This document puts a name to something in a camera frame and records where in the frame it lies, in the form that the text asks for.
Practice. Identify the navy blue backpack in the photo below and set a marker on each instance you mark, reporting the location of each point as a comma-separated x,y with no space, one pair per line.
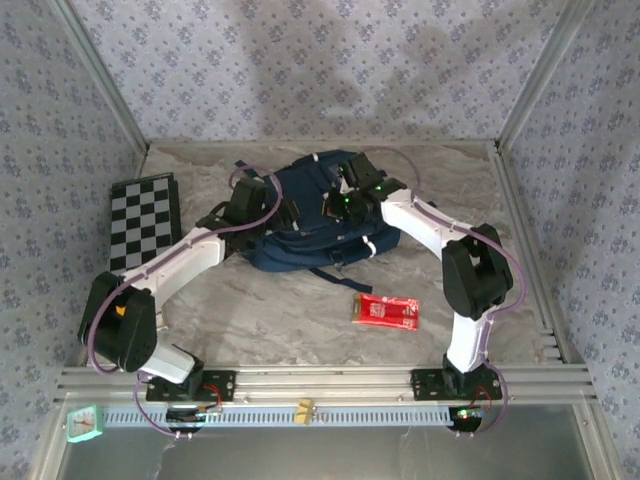
310,245

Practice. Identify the red packet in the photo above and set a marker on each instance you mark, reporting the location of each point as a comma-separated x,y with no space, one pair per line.
390,312

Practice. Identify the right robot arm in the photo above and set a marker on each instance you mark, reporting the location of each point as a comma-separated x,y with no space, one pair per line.
470,345

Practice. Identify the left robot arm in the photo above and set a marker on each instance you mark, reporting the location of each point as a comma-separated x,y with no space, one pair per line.
175,265

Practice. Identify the black grey chessboard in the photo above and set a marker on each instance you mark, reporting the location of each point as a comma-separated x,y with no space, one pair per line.
145,220

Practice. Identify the tan wooden block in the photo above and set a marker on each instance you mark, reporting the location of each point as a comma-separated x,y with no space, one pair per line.
305,412

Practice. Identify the steel sheet panel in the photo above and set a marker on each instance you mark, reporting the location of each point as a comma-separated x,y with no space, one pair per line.
320,455

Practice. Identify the mint green alarm clock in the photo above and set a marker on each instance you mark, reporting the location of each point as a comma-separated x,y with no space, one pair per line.
85,424

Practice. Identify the aluminium side rail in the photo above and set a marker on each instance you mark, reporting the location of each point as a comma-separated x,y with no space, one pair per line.
506,175

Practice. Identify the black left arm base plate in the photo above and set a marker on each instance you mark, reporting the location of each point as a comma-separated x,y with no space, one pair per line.
225,385

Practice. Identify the aluminium front rail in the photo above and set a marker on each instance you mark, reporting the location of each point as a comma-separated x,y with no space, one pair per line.
320,385

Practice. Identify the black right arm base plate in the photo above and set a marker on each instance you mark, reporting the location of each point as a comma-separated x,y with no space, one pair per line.
425,385

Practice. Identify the aluminium corner post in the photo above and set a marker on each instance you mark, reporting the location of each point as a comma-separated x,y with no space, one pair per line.
106,75
542,75

